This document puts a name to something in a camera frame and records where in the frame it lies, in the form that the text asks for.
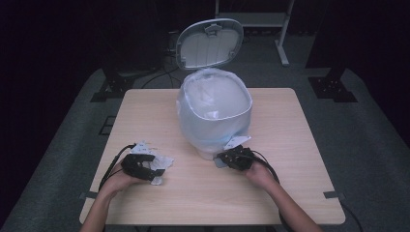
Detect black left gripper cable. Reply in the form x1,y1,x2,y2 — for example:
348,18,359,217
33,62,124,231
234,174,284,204
98,143,137,191

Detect white plastic bag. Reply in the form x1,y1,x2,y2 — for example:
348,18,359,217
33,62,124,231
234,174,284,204
141,147,175,187

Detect black stand base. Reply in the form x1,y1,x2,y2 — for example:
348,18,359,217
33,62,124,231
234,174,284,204
307,75,358,103
90,67,136,103

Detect white metal stand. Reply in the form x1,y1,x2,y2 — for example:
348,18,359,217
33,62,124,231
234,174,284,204
215,0,296,68

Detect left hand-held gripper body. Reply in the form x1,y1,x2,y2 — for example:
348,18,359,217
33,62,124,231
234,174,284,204
121,140,152,180

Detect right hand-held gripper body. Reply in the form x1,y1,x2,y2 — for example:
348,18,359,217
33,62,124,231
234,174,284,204
223,136,255,171

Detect white grey pedal trash can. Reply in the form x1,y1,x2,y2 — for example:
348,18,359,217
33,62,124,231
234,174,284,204
175,17,253,169

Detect person's left hand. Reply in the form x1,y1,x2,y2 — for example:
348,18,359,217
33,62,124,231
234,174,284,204
100,160,148,196

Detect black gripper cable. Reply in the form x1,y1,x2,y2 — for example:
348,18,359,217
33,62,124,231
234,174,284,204
249,149,364,232
98,143,137,191

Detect person's right hand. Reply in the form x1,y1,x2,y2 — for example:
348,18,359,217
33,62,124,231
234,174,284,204
246,160,278,191

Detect grey tape strip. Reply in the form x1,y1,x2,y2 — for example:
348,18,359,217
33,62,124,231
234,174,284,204
323,190,345,200
78,190,99,200

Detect dark floor outlet plate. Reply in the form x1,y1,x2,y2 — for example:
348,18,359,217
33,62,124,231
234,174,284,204
98,115,117,136

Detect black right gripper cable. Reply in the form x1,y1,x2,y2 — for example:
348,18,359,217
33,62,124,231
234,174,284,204
249,149,364,232

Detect black floor cables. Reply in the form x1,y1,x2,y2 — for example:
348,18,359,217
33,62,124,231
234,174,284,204
140,32,185,90

